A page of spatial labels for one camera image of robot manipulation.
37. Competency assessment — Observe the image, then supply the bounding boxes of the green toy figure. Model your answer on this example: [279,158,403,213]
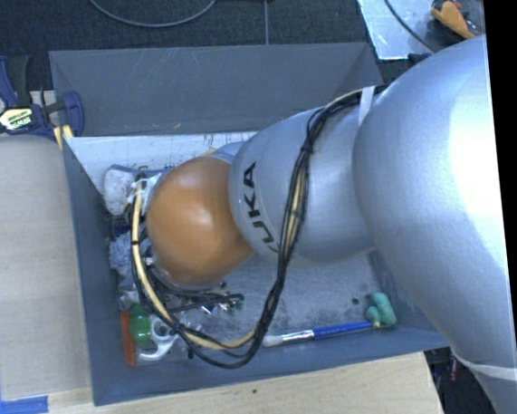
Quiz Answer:
[361,290,398,331]

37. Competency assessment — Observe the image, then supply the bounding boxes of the orange flat block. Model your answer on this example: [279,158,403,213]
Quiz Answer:
[119,309,138,370]

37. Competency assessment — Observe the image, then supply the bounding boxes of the pale wood board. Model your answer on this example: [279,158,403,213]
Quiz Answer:
[0,127,94,401]

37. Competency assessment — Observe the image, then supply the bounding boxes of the white plastic ring piece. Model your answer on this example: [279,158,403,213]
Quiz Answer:
[135,315,184,363]

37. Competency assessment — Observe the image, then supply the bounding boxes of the grey metal bin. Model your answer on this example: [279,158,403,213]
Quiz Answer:
[47,15,454,409]

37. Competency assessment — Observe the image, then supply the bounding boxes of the blue handled paintbrush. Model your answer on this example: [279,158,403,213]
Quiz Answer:
[261,320,378,350]

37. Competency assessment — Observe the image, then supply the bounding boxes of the blue-grey fuzzy cloth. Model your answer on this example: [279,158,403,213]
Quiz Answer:
[106,233,144,276]

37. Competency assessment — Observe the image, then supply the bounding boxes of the white crumpled cloth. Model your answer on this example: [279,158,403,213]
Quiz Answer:
[101,164,140,217]

